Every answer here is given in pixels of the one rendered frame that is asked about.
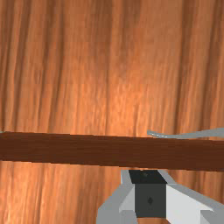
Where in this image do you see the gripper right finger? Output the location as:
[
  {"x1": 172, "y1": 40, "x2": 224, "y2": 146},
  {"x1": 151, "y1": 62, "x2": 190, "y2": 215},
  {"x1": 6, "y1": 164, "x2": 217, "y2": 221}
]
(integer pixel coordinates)
[{"x1": 150, "y1": 169, "x2": 224, "y2": 224}]

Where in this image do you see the brown pen with grey clip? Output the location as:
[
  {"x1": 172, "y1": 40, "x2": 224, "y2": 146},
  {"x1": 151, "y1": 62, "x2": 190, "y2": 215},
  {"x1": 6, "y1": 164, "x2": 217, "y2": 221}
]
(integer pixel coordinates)
[{"x1": 0, "y1": 127, "x2": 224, "y2": 172}]

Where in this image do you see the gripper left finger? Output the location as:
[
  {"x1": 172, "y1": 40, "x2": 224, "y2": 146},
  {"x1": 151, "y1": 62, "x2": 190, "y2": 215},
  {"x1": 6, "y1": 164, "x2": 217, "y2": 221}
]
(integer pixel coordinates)
[{"x1": 95, "y1": 169, "x2": 151, "y2": 224}]

